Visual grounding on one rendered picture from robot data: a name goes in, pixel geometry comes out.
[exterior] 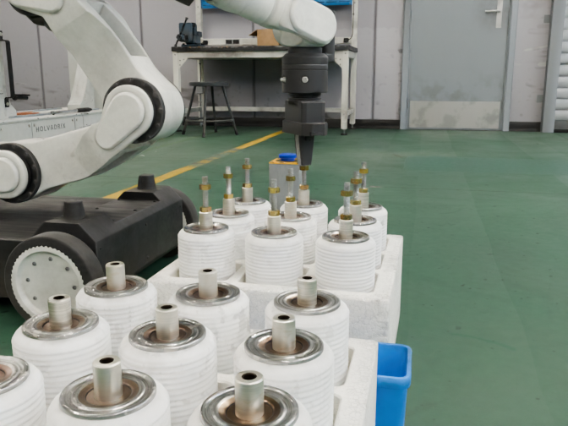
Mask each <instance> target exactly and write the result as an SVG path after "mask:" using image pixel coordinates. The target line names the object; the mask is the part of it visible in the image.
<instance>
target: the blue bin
mask: <svg viewBox="0 0 568 426"><path fill-rule="evenodd" d="M411 375H412V349H411V348H410V347H409V346H406V345H402V344H395V343H385V342H378V362H377V385H376V408H375V426H404V421H405V411H406V402H407V388H409V387H410V384H411Z"/></svg>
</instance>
